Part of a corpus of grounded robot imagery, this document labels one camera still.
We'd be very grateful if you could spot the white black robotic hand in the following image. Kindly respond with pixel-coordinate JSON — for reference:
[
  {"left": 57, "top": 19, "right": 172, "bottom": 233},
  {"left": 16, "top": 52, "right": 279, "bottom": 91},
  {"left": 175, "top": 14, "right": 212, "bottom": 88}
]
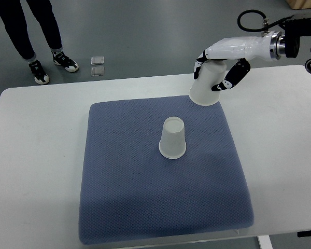
[{"left": 193, "top": 31, "right": 285, "bottom": 91}]

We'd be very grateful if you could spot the white paper cup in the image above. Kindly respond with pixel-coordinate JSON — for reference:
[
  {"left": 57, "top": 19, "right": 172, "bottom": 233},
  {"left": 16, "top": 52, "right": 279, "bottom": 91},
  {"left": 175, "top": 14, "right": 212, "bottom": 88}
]
[
  {"left": 159, "top": 116, "right": 186, "bottom": 159},
  {"left": 189, "top": 60, "right": 227, "bottom": 106}
]

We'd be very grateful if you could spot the wooden box corner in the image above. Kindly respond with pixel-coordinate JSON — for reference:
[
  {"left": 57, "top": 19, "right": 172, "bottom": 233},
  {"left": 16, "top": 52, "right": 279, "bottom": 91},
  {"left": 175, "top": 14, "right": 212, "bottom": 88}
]
[{"left": 286, "top": 0, "right": 311, "bottom": 10}]

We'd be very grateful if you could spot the white paper cup on mat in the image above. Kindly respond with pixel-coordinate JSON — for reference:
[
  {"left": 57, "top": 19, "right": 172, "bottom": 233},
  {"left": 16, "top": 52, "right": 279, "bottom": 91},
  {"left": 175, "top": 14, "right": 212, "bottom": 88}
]
[{"left": 159, "top": 116, "right": 186, "bottom": 159}]

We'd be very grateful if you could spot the upper floor socket plate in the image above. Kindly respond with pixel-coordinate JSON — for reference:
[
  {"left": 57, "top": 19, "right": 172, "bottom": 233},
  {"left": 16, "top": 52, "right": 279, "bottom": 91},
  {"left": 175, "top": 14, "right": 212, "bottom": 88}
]
[{"left": 90, "top": 56, "right": 104, "bottom": 65}]

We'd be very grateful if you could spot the black table control panel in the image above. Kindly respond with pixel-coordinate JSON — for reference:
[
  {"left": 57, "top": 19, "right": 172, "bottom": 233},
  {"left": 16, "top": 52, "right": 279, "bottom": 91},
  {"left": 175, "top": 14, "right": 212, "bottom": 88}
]
[{"left": 297, "top": 230, "right": 311, "bottom": 238}]

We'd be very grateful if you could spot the white table leg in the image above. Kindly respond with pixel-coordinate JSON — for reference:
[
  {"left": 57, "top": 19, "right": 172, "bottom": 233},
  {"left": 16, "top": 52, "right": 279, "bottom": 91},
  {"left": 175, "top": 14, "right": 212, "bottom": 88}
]
[{"left": 257, "top": 235, "right": 273, "bottom": 249}]

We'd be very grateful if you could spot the blue quilted cushion mat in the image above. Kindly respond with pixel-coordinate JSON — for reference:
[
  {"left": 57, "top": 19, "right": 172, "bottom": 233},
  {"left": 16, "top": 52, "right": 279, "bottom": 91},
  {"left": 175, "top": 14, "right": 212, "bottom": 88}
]
[{"left": 79, "top": 95, "right": 254, "bottom": 245}]

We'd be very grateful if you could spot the person in dark clothes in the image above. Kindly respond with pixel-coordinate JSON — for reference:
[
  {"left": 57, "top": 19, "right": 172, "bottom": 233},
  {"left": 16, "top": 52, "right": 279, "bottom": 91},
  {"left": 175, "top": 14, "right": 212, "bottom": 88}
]
[{"left": 0, "top": 0, "right": 79, "bottom": 85}]

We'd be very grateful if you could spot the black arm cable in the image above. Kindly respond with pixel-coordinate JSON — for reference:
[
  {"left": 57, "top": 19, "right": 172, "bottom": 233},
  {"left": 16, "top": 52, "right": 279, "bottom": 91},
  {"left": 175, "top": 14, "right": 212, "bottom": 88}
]
[{"left": 237, "top": 9, "right": 293, "bottom": 33}]

